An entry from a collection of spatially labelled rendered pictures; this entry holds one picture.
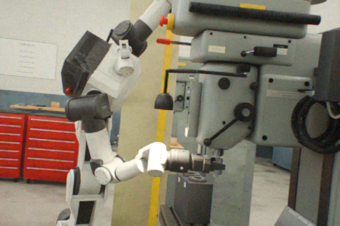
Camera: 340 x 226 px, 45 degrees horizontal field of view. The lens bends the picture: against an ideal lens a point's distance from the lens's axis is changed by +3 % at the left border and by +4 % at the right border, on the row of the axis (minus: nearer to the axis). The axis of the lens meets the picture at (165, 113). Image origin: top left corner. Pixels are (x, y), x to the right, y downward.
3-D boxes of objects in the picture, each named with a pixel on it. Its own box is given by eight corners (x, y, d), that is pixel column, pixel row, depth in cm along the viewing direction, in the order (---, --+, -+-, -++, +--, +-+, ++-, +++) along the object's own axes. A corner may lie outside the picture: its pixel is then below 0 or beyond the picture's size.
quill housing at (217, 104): (201, 148, 144) (210, 59, 142) (189, 141, 164) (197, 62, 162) (252, 153, 146) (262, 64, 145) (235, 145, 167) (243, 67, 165)
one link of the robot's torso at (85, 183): (66, 192, 211) (73, 103, 212) (100, 191, 217) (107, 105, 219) (71, 198, 197) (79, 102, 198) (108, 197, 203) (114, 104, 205)
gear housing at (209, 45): (201, 58, 140) (204, 28, 139) (188, 62, 164) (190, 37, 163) (295, 66, 144) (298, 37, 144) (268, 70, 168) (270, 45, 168)
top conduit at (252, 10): (189, 10, 133) (190, 0, 133) (187, 13, 138) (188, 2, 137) (321, 24, 140) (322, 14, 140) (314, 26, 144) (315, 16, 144)
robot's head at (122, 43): (118, 68, 169) (117, 58, 162) (117, 51, 173) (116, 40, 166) (133, 67, 170) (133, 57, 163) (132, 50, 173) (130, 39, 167)
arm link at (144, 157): (158, 139, 154) (134, 150, 163) (155, 160, 149) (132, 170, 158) (169, 146, 158) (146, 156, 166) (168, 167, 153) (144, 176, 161)
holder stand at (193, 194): (185, 223, 188) (189, 180, 187) (172, 208, 210) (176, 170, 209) (210, 224, 191) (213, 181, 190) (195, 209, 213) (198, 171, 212)
